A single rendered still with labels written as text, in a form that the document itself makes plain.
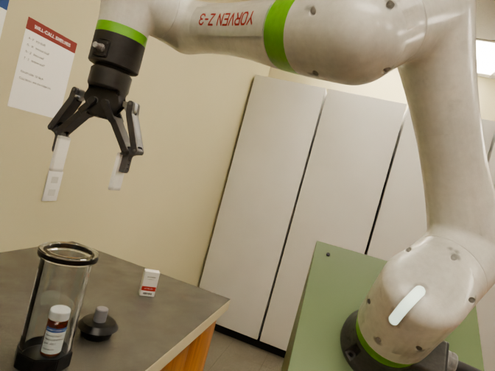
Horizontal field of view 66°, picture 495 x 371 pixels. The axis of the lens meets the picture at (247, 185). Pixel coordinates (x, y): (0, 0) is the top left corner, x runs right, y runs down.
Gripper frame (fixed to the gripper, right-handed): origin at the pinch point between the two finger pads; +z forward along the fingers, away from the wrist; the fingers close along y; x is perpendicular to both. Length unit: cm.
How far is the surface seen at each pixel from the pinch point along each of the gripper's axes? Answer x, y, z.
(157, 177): 131, -55, 8
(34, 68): 36, -56, -22
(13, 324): 7.3, -13.8, 37.7
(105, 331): 13.8, 4.9, 34.5
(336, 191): 245, 37, -12
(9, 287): 20, -30, 38
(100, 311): 14.6, 1.9, 31.2
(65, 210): 66, -55, 26
